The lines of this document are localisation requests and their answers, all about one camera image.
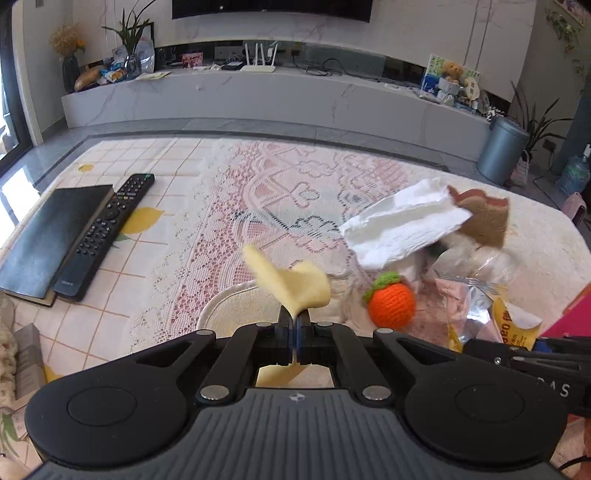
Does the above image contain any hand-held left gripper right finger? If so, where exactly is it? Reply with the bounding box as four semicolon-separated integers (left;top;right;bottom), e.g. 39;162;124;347
294;310;462;403

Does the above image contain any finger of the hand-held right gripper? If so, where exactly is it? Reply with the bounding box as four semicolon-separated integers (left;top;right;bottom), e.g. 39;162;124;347
463;338;509;368

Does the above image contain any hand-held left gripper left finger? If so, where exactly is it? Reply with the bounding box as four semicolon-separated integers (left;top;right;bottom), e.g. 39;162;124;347
134;305;294;403

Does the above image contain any yellow snack packet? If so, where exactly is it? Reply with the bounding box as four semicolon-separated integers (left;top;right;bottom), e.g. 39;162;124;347
491;296;544;350

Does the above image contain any white plate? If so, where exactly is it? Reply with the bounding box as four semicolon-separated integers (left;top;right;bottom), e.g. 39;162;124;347
198;281;363;339

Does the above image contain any clear plastic bag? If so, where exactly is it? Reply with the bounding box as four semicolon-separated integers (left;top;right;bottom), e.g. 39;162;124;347
429;231;522;289

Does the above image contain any brown bear-shaped sponge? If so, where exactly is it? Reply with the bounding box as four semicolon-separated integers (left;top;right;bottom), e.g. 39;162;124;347
447;185;511;248

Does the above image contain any white paper tissue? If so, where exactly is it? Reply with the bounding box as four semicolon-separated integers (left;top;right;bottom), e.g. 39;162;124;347
339;178;474;269

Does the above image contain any cream knitted toy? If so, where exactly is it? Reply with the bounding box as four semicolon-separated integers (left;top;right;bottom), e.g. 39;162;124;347
0;295;20;398

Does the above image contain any pink and silver packet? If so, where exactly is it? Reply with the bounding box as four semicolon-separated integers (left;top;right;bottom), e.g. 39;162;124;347
434;276;500;348

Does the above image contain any magenta card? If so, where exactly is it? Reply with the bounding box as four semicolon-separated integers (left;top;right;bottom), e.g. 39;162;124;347
540;283;591;341

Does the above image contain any orange crochet fruit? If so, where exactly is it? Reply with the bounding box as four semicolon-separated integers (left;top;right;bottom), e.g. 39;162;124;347
362;272;417;330

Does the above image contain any lace tablecloth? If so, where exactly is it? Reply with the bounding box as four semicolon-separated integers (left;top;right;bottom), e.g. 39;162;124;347
127;138;444;344

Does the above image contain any pink heater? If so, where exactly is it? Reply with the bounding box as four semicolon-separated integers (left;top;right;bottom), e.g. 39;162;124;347
560;192;588;227

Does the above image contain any blue-grey pedal trash can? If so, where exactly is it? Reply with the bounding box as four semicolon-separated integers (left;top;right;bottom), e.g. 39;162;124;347
476;115;531;186

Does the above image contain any large water bottle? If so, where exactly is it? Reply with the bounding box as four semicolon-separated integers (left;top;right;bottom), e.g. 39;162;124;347
556;144;591;198

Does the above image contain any black remote control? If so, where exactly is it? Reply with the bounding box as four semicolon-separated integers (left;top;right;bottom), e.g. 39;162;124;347
53;174;156;304

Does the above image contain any potted floor plant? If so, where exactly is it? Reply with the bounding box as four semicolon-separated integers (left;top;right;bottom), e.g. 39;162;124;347
510;80;574;163

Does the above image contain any marble television cabinet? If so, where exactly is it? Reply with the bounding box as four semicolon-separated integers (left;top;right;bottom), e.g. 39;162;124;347
61;68;493;160

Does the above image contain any grey small box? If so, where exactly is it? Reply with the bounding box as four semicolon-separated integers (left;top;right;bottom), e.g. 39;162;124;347
13;323;48;400

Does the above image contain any black notebook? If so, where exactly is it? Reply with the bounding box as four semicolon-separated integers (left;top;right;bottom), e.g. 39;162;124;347
0;185;115;308

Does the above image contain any white router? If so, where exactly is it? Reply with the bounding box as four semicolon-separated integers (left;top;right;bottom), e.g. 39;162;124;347
241;41;280;74

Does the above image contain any printed gift box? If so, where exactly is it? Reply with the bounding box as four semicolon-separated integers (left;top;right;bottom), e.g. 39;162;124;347
420;53;482;101

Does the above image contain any small teddy bear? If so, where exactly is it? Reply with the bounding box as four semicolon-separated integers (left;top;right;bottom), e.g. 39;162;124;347
442;60;465;85

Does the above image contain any brown bread-shaped object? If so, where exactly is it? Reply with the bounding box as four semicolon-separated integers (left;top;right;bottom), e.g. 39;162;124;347
74;65;108;92

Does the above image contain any black television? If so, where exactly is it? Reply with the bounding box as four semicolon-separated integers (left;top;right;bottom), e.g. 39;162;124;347
172;0;374;23

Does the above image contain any green plant in glass vase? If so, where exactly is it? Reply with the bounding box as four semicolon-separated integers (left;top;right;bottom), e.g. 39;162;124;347
102;0;158;78

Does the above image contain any dark vase with dried flowers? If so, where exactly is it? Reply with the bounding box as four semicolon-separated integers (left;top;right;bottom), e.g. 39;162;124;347
49;24;86;94

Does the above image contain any black cable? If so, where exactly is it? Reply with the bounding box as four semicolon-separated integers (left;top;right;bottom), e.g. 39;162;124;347
305;57;389;82

